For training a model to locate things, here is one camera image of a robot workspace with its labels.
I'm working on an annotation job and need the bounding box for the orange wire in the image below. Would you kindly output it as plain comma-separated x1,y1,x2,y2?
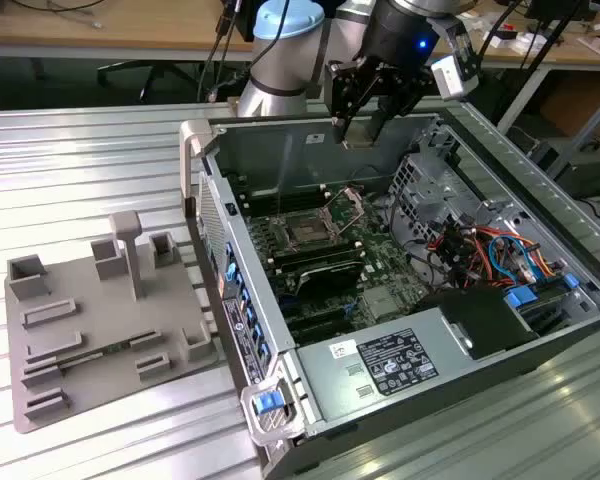
477,227,559,277

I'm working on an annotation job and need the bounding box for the CPU with silver top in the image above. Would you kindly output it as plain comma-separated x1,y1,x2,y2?
343,118,381,149

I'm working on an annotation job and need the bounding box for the brown cardboard box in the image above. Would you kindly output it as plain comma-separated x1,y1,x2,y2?
542,69,600,146

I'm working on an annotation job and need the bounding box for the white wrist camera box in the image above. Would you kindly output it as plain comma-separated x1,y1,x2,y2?
429,53,470,100

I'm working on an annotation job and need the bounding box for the blue wire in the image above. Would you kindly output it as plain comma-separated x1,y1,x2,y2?
487,232,539,285

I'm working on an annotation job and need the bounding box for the grey parts rack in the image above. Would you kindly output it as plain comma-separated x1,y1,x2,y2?
3,209,216,435

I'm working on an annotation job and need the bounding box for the grey open PC case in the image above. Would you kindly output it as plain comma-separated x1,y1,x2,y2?
178,94,600,480

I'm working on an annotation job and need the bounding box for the metal drive cage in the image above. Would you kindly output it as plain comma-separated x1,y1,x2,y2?
387,115,486,241

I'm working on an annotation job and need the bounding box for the white box with black lid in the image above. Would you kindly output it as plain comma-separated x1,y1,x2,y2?
483,28,520,50

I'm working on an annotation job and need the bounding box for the plain grey case handle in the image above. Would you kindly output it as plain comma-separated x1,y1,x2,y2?
178,120,217,201

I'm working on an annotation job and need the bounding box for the green RAM stick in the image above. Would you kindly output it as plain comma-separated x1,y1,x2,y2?
57,341,134,370

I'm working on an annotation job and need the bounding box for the black computer under desk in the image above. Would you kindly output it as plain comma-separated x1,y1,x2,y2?
554,142,600,199

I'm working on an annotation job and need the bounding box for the black plastic air shroud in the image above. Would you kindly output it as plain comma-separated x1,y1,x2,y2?
412,288,541,362

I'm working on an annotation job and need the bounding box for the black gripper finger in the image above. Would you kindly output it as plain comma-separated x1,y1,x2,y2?
372,69,421,139
328,58,376,144

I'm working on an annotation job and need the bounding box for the black expansion slot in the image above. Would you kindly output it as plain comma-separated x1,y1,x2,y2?
285,302,350,327
290,318,355,345

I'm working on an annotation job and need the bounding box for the black monitor stand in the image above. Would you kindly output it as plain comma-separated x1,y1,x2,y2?
523,0,597,22

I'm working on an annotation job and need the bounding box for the blue disk carrier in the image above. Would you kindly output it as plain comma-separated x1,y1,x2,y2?
503,282,541,311

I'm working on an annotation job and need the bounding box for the black graphics card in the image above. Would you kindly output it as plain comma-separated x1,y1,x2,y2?
292,257,365,304

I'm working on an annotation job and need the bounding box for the CPU socket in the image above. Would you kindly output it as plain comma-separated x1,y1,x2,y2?
274,209,346,251

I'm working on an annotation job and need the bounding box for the black RAM slot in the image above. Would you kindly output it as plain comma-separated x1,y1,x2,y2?
240,189,330,209
276,248,364,275
267,239,360,264
237,183,327,201

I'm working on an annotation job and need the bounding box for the black office chair base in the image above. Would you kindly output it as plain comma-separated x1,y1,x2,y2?
96,59,204,105

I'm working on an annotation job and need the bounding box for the plain white box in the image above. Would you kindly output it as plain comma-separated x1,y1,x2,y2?
512,30,549,55

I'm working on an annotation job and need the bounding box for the grey case handle with latch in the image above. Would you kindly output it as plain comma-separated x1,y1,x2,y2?
238,375,307,447

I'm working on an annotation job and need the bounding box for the grey power supply unit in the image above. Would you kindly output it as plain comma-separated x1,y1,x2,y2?
295,305,487,427

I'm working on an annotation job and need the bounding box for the wooden desk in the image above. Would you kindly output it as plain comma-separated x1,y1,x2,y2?
0,0,600,69

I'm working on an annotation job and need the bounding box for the green motherboard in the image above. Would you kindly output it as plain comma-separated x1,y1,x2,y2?
229,172,434,347

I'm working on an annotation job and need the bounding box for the silver chipset heat sink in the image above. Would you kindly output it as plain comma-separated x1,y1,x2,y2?
363,288,399,320

